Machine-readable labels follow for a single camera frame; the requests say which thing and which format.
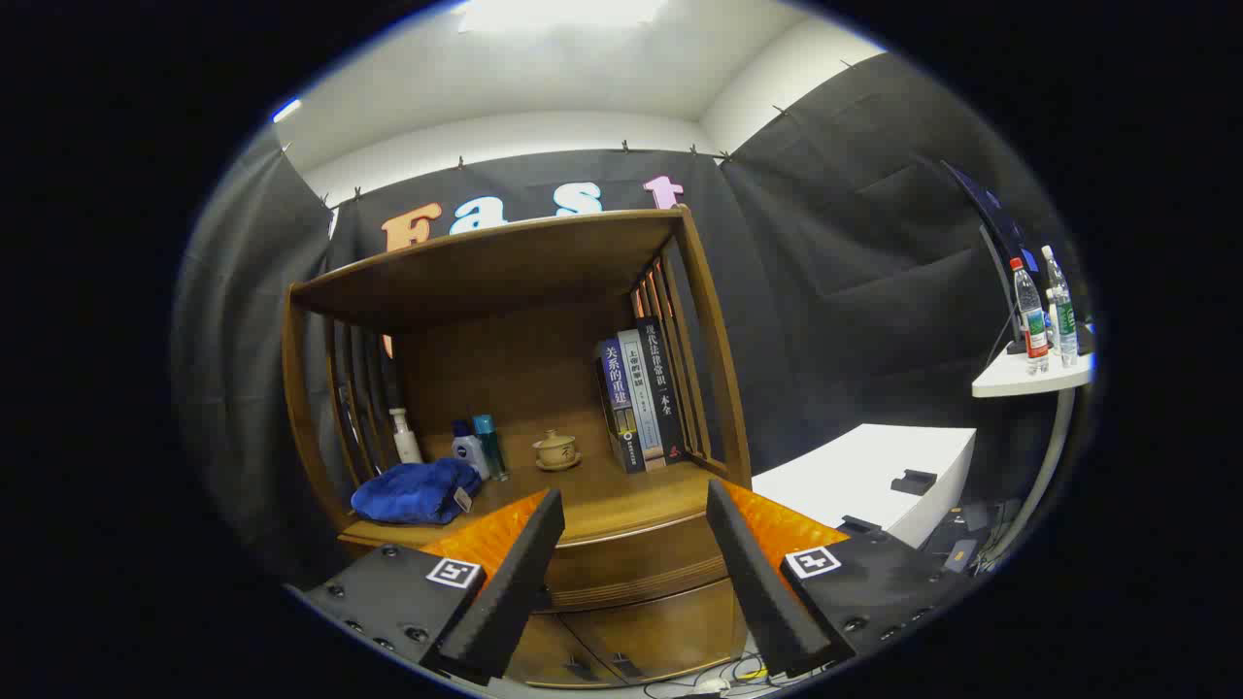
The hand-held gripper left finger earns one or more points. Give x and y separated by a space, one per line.
510 582

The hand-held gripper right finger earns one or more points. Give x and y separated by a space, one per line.
762 582

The wooden drawer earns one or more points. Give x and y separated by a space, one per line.
631 568

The wooden countertop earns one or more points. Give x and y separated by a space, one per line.
621 495

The brown wooden cabinet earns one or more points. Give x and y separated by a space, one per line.
524 262

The white plug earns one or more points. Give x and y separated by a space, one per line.
711 685

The blue towel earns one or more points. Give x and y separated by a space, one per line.
413 493

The white bottle with blue cap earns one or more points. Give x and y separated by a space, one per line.
471 454

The beige lidded teacup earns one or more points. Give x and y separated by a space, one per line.
556 451

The teal bottle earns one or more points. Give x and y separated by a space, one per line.
488 442

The white box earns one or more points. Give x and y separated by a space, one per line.
855 466

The white pump bottle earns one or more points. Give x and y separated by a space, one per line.
406 447

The dark floor equipment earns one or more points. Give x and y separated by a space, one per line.
961 544

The blue book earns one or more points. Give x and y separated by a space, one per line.
615 388

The black book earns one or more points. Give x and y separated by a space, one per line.
662 379

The grey book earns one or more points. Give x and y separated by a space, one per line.
641 388

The black backdrop cloth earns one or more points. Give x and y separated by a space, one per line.
855 291

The white side table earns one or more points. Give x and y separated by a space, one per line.
1010 379

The red label water bottle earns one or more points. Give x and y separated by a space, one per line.
1033 325

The green label water bottle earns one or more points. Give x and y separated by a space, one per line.
1064 316

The dark monitor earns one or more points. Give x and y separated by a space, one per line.
1000 228

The ceiling light panel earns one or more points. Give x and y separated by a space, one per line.
563 12

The large black bracket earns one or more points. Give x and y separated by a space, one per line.
860 525

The small black bracket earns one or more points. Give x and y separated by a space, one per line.
915 482

